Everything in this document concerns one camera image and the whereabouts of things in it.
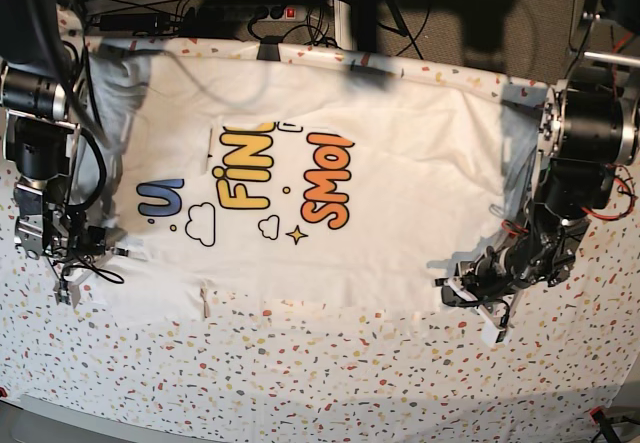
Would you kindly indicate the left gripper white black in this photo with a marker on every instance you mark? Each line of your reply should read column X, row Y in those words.
column 484, row 282

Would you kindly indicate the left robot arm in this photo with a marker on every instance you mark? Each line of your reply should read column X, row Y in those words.
column 589, row 129

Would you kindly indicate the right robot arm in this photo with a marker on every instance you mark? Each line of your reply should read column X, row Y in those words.
column 54, row 144

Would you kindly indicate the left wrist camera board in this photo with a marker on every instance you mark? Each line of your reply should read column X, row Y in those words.
column 496, row 329

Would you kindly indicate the red black corner clamp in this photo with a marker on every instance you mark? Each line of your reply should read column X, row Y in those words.
column 605, row 426

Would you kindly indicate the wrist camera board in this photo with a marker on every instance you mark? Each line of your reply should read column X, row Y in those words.
column 496, row 329
column 66, row 292

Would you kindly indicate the white printed T-shirt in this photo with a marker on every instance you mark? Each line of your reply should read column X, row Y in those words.
column 282, row 182

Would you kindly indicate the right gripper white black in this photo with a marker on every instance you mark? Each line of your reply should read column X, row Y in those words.
column 87, row 256

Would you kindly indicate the terrazzo patterned tablecloth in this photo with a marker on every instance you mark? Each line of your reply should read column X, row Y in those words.
column 292, row 372

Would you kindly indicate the white power strip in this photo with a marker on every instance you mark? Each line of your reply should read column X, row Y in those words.
column 246, row 12

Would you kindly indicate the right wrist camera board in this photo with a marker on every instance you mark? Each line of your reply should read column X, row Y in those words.
column 66, row 292

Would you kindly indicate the black table clamp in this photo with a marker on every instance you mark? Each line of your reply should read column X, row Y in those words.
column 269, row 49

